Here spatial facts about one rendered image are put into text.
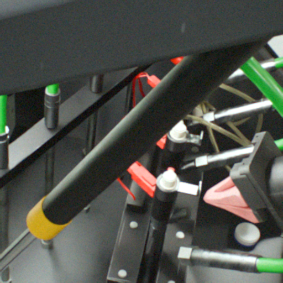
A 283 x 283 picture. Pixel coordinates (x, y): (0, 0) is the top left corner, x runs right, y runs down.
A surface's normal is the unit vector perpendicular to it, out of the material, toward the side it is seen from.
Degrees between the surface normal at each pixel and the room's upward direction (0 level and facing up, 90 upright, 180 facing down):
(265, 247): 0
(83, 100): 0
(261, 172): 47
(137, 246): 0
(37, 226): 81
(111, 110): 90
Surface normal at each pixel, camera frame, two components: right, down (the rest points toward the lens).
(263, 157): 0.74, -0.18
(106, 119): -0.18, 0.71
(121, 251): 0.12, -0.67
